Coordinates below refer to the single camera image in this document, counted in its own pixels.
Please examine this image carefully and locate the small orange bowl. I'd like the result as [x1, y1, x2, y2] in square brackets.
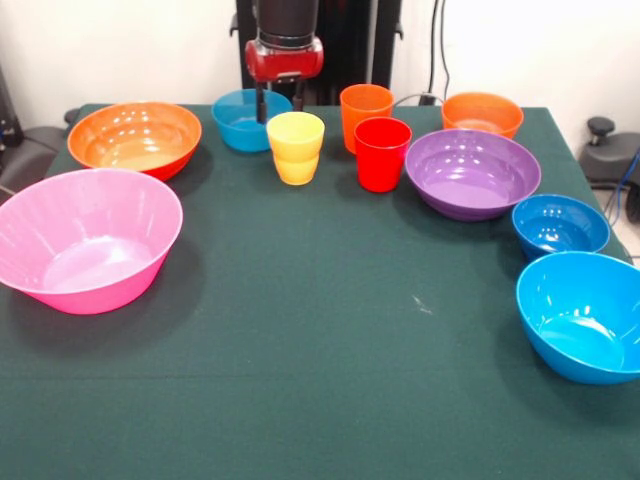
[441, 91, 525, 140]

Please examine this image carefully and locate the blue cable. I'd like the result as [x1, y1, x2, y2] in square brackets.
[604, 149, 640, 264]

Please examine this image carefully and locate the orange cup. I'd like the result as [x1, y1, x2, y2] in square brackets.
[339, 83, 395, 155]

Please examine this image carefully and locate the small light blue bowl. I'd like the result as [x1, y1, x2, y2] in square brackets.
[211, 88, 294, 153]

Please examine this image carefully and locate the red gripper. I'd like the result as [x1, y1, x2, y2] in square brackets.
[244, 38, 325, 125]

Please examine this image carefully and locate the small dark blue bowl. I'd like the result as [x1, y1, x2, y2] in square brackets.
[511, 193, 612, 261]

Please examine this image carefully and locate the large light blue bowl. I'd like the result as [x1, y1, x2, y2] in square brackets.
[515, 251, 640, 386]

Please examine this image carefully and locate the large orange bowl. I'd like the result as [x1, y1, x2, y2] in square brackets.
[67, 101, 203, 182]

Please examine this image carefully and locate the large pink bowl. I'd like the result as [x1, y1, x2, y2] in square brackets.
[0, 168, 184, 316]

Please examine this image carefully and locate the purple bowl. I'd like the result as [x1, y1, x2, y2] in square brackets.
[404, 128, 542, 222]

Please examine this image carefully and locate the yellow cup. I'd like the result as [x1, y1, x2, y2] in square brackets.
[265, 111, 327, 186]

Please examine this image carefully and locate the dark green table cloth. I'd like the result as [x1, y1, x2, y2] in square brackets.
[0, 103, 640, 480]

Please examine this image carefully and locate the black hanging cable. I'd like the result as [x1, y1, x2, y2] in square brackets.
[428, 0, 452, 107]

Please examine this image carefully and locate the red cup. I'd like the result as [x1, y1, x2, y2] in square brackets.
[353, 116, 414, 194]

